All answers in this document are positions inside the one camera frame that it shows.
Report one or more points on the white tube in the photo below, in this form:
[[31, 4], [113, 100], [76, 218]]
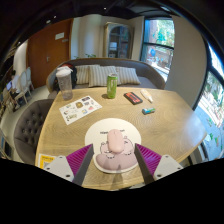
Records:
[[146, 95]]

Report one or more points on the black and red box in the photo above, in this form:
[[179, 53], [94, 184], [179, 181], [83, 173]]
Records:
[[133, 98]]

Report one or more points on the grey curved sofa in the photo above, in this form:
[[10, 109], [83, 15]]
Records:
[[148, 75]]

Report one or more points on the small teal eraser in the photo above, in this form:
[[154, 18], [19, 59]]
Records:
[[148, 110]]

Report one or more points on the grey tufted armchair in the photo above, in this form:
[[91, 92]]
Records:
[[30, 130]]

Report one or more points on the clear shaker bottle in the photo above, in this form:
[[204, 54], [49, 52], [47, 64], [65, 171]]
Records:
[[65, 85]]

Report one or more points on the person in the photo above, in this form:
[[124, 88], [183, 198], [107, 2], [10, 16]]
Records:
[[14, 83]]

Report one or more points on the brown wooden door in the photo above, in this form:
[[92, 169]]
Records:
[[46, 46]]

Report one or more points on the white chairs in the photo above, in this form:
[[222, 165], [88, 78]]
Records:
[[25, 81]]

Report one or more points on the open laptop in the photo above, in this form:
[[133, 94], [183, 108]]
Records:
[[9, 85]]

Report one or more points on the white cartoon mouse pad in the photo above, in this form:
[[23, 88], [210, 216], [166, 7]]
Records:
[[96, 133]]

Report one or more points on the black-framed window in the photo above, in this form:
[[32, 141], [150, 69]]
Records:
[[157, 46], [211, 110]]

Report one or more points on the pink computer mouse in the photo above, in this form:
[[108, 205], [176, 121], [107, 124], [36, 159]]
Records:
[[116, 141]]

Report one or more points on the green drink can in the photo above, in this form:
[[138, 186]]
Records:
[[112, 86]]

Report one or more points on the white sticker sheet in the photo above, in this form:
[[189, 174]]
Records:
[[80, 109]]

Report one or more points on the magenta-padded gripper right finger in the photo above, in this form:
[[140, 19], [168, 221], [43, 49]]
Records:
[[150, 160]]

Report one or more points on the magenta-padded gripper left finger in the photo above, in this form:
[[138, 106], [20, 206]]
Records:
[[78, 160]]

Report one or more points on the arched glass-door cabinet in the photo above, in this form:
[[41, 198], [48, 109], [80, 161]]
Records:
[[118, 41]]

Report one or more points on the yellow label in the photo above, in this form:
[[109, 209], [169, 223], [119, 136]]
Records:
[[45, 160]]

